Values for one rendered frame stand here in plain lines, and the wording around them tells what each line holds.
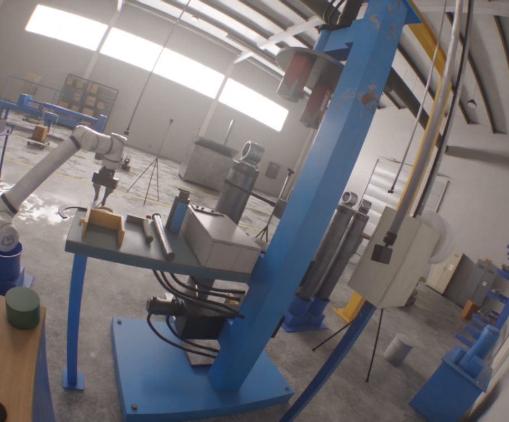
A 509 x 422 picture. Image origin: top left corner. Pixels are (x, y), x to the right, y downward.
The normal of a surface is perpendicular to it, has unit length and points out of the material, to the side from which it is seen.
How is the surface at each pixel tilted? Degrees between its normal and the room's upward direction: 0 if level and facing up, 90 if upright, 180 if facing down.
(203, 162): 90
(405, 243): 90
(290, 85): 90
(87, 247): 90
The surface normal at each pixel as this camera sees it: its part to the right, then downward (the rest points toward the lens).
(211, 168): 0.38, 0.32
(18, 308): 0.39, -0.91
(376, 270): -0.80, -0.24
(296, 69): -0.53, -0.07
